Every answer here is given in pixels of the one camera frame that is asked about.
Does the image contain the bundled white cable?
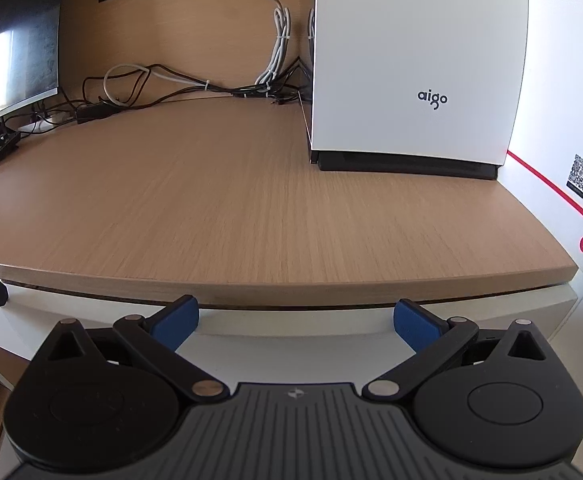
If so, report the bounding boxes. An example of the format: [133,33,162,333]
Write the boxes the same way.
[228,0,293,87]

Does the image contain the looped white cable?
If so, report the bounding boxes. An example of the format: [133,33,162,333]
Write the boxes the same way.
[104,63,209,107]

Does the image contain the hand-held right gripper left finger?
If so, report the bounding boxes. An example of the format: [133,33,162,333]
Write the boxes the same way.
[46,295,228,405]

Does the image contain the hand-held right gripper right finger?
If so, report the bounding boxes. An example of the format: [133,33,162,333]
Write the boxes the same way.
[362,299,549,403]

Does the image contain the black power adapter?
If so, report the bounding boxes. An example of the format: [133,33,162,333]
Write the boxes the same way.
[74,102,123,124]

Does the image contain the black cable bundle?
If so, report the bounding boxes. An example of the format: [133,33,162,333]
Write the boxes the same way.
[20,62,313,134]

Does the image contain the black computer monitor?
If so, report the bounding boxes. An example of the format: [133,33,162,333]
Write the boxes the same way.
[0,0,69,130]

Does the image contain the white poster with red print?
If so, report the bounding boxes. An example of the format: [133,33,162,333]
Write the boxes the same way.
[505,0,583,276]

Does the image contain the white computer case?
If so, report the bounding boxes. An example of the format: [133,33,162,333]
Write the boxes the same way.
[307,0,531,181]

